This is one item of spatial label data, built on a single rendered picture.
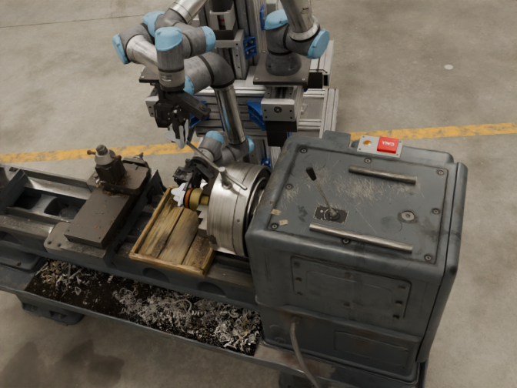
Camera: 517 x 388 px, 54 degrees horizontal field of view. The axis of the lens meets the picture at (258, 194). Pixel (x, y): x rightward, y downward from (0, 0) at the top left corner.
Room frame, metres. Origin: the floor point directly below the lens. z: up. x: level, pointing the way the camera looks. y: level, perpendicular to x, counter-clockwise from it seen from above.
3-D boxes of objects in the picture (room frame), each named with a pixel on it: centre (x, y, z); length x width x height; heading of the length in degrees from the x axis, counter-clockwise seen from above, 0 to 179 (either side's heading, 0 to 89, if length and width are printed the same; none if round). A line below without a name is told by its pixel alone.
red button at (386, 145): (1.14, -0.43, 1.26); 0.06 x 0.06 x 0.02; 65
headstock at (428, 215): (0.98, -0.30, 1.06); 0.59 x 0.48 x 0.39; 65
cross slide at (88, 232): (1.39, 0.58, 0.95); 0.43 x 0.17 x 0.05; 155
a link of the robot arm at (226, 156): (1.47, 0.14, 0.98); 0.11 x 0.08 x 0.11; 122
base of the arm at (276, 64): (1.79, -0.18, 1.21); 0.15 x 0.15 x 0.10
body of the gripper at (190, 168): (1.32, 0.23, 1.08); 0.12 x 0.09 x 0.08; 154
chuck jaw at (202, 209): (1.08, 0.18, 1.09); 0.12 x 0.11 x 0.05; 155
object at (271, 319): (0.98, -0.30, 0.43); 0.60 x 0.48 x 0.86; 65
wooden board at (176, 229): (1.24, 0.30, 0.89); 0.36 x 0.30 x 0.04; 155
